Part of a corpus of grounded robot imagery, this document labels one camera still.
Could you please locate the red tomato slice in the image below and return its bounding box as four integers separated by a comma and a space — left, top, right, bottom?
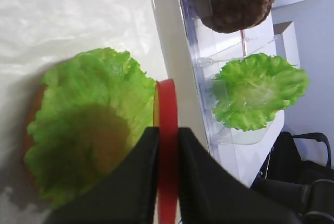
153, 79, 179, 223

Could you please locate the right clear acrylic rack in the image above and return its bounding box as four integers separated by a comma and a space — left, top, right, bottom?
180, 0, 284, 147

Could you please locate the metal baking tray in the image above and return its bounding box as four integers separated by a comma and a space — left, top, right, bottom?
152, 0, 220, 161

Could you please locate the black cables and base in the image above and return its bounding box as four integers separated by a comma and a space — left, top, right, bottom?
250, 131, 334, 224

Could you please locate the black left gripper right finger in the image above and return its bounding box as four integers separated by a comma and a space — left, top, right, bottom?
178, 127, 300, 223

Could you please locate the green lettuce leaf in rack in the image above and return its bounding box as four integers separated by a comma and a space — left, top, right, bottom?
211, 53, 309, 132

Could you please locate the white paper tray liner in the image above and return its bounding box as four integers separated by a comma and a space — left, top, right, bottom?
1, 0, 168, 223

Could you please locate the green lettuce leaf on tray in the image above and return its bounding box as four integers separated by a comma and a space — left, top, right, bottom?
23, 48, 156, 208

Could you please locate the bottom bun under lettuce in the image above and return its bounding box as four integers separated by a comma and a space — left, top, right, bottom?
22, 82, 49, 183

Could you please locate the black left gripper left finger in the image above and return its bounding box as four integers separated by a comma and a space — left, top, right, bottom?
45, 127, 159, 223

